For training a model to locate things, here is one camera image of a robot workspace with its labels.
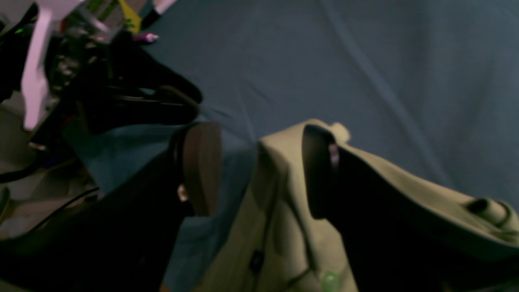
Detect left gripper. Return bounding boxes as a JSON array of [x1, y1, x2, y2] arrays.
[[1, 0, 203, 159]]

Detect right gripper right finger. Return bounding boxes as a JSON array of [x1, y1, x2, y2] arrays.
[[302, 125, 518, 292]]

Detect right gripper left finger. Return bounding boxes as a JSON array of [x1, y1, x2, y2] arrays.
[[1, 122, 222, 292]]

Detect light green T-shirt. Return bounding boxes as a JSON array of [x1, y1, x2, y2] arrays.
[[194, 120, 518, 292]]

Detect purple glue tube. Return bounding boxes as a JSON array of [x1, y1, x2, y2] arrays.
[[133, 32, 159, 45]]

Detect white black marker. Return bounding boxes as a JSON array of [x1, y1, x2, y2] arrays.
[[141, 0, 177, 30]]

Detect green cardboard box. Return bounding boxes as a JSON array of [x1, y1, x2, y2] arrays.
[[86, 0, 142, 35]]

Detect blue table cloth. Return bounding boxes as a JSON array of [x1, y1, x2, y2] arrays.
[[69, 0, 519, 292]]

